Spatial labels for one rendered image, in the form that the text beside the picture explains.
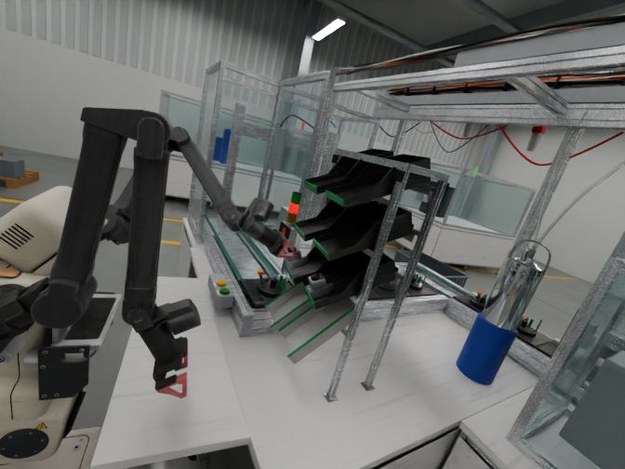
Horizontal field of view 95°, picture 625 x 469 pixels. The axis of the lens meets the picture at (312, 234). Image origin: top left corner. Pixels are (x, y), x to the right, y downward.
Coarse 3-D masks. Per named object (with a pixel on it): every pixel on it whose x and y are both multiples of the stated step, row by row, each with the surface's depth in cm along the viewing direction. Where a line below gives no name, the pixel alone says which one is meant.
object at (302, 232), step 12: (336, 204) 107; (360, 204) 96; (372, 204) 97; (324, 216) 107; (336, 216) 109; (348, 216) 96; (300, 228) 104; (312, 228) 102; (324, 228) 100; (336, 228) 96
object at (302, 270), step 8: (312, 248) 110; (304, 256) 111; (312, 256) 112; (320, 256) 113; (312, 264) 108; (320, 264) 107; (328, 264) 100; (288, 272) 102; (296, 272) 105; (304, 272) 104; (312, 272) 99; (320, 272) 100; (296, 280) 98; (304, 280) 99
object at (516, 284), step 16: (528, 240) 116; (528, 256) 115; (512, 272) 115; (528, 272) 111; (544, 272) 111; (496, 288) 121; (512, 288) 115; (528, 288) 113; (496, 304) 119; (512, 304) 115; (528, 304) 116; (496, 320) 119; (512, 320) 117
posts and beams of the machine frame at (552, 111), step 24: (600, 48) 81; (624, 48) 77; (432, 72) 128; (456, 72) 118; (480, 72) 110; (504, 72) 102; (528, 72) 96; (552, 72) 92; (576, 72) 88; (336, 96) 199; (384, 96) 189; (528, 96) 117; (552, 96) 118; (408, 120) 214; (432, 120) 187; (456, 120) 172; (480, 120) 159; (504, 120) 149; (528, 120) 139; (552, 120) 132; (576, 120) 124; (600, 120) 118; (624, 120) 111; (312, 192) 217
